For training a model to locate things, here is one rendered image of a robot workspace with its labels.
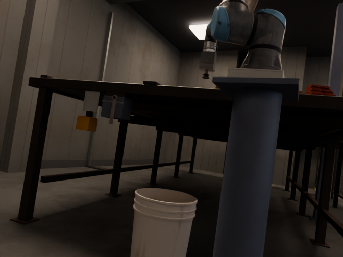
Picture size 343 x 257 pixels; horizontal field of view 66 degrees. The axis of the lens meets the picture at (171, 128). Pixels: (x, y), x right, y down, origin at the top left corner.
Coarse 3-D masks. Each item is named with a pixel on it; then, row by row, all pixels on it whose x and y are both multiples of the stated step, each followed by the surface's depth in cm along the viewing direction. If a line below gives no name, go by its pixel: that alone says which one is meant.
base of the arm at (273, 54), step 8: (256, 48) 93; (264, 48) 91; (272, 48) 91; (248, 56) 95; (256, 56) 91; (264, 56) 90; (272, 56) 90; (248, 64) 92; (256, 64) 90; (264, 64) 89; (272, 64) 90; (280, 64) 92
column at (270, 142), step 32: (256, 96) 88; (288, 96) 96; (256, 128) 87; (256, 160) 87; (224, 192) 92; (256, 192) 86; (224, 224) 90; (256, 224) 86; (224, 256) 88; (256, 256) 86
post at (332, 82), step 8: (336, 16) 295; (336, 24) 290; (336, 32) 289; (336, 40) 289; (336, 48) 288; (336, 56) 287; (336, 64) 287; (336, 72) 286; (336, 80) 285; (336, 88) 285; (320, 160) 288; (320, 168) 283; (320, 176) 282; (320, 184) 282; (312, 216) 289
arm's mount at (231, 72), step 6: (228, 72) 92; (234, 72) 91; (240, 72) 90; (246, 72) 90; (252, 72) 89; (258, 72) 88; (264, 72) 87; (270, 72) 86; (276, 72) 85; (282, 72) 85
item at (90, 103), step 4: (88, 92) 155; (92, 92) 154; (96, 92) 153; (88, 96) 155; (92, 96) 154; (96, 96) 153; (84, 100) 155; (88, 100) 154; (92, 100) 153; (96, 100) 152; (84, 104) 155; (88, 104) 154; (92, 104) 153; (96, 104) 152; (84, 108) 155; (88, 108) 154; (92, 108) 153; (96, 108) 152
